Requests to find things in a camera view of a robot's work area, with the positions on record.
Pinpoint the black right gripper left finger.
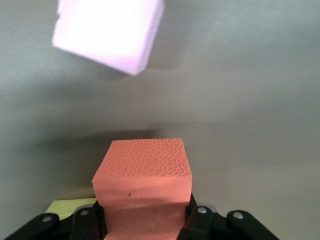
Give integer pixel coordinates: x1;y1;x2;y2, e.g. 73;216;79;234
71;199;107;240

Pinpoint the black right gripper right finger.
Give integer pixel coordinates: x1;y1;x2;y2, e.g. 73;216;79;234
176;193;220;240

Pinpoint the yellow foam cube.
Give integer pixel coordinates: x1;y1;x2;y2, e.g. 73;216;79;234
46;199;99;222

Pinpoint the orange foam cube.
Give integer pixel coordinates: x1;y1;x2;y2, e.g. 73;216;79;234
91;137;193;240

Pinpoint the pink foam cube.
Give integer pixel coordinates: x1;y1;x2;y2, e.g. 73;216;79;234
51;0;166;76

